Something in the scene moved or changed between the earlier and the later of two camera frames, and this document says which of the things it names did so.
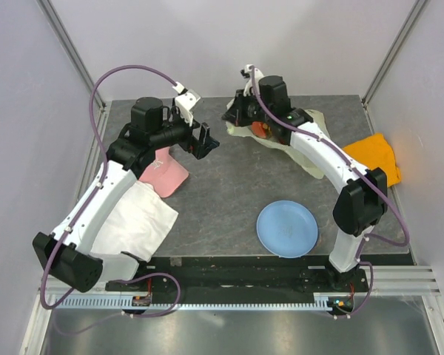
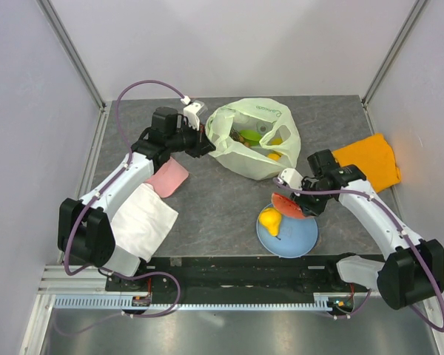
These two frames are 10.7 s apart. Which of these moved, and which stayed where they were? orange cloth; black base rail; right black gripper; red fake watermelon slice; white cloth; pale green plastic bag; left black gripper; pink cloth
Moved: red fake watermelon slice; right black gripper; pale green plastic bag
Stayed: left black gripper; orange cloth; black base rail; pink cloth; white cloth
